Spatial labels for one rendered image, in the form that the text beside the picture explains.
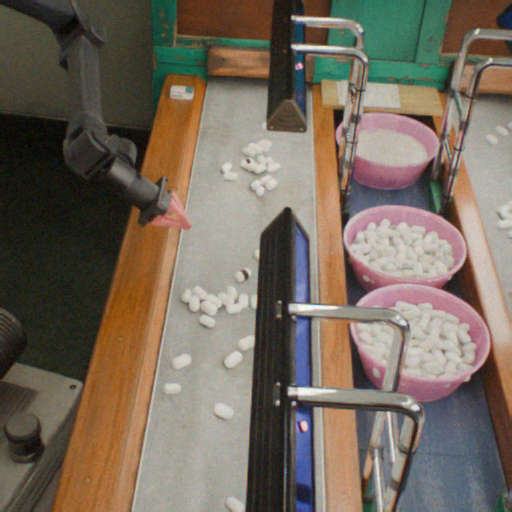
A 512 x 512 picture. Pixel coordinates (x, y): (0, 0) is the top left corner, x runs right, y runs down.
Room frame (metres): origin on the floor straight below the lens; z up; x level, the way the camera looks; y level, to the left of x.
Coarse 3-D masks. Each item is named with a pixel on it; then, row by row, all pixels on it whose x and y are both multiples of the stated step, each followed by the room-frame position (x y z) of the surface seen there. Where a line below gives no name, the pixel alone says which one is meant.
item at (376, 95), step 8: (344, 88) 2.15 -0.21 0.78; (368, 88) 2.16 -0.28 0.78; (376, 88) 2.16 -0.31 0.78; (384, 88) 2.16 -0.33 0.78; (392, 88) 2.17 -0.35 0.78; (344, 96) 2.10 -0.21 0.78; (368, 96) 2.11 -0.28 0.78; (376, 96) 2.11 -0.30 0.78; (384, 96) 2.12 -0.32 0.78; (392, 96) 2.12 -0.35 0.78; (344, 104) 2.06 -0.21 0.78; (368, 104) 2.06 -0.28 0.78; (376, 104) 2.07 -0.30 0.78; (384, 104) 2.07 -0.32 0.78; (392, 104) 2.07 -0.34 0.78
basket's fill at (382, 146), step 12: (360, 132) 1.99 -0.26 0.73; (372, 132) 2.00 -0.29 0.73; (384, 132) 2.00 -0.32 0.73; (396, 132) 2.01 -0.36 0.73; (360, 144) 1.92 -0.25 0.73; (372, 144) 1.92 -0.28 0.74; (384, 144) 1.93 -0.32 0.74; (396, 144) 1.94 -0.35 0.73; (408, 144) 1.94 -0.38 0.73; (420, 144) 1.95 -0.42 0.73; (360, 156) 1.87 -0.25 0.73; (372, 156) 1.87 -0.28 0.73; (384, 156) 1.87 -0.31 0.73; (396, 156) 1.87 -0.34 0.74; (408, 156) 1.89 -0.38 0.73; (420, 156) 1.89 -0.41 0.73
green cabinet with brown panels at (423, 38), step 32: (160, 0) 2.20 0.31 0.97; (192, 0) 2.22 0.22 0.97; (224, 0) 2.22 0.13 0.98; (256, 0) 2.22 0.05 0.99; (320, 0) 2.22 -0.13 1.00; (352, 0) 2.21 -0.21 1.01; (384, 0) 2.22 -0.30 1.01; (416, 0) 2.22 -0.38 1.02; (448, 0) 2.21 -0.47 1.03; (480, 0) 2.22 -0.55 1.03; (160, 32) 2.20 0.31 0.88; (192, 32) 2.22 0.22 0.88; (224, 32) 2.22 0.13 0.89; (256, 32) 2.22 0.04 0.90; (320, 32) 2.22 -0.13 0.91; (352, 32) 2.21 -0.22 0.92; (384, 32) 2.22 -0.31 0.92; (416, 32) 2.22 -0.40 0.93; (448, 32) 2.22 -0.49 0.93; (448, 64) 2.21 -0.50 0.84
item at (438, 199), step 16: (480, 32) 1.80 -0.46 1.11; (496, 32) 1.80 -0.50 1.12; (464, 48) 1.80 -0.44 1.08; (464, 64) 1.80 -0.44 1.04; (480, 64) 1.65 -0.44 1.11; (496, 64) 1.64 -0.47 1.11; (480, 80) 1.65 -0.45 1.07; (448, 112) 1.80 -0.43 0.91; (464, 112) 1.65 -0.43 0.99; (448, 128) 1.80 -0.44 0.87; (464, 128) 1.64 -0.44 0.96; (448, 144) 1.76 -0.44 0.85; (464, 144) 1.65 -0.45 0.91; (448, 160) 1.69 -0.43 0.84; (432, 176) 1.80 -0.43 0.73; (448, 176) 1.65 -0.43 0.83; (432, 192) 1.75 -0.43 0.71; (448, 192) 1.64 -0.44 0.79; (432, 208) 1.72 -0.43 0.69; (448, 208) 1.65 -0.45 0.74
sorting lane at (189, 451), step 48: (240, 96) 2.13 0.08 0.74; (240, 144) 1.87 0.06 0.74; (288, 144) 1.89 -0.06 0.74; (192, 192) 1.64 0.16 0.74; (240, 192) 1.65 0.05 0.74; (288, 192) 1.67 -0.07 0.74; (192, 240) 1.45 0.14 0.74; (240, 240) 1.46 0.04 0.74; (192, 288) 1.29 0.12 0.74; (240, 288) 1.30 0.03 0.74; (192, 336) 1.15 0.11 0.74; (240, 336) 1.16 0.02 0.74; (192, 384) 1.03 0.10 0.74; (240, 384) 1.04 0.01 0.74; (192, 432) 0.92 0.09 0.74; (240, 432) 0.93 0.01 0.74; (144, 480) 0.82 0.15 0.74; (192, 480) 0.82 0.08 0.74; (240, 480) 0.83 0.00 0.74
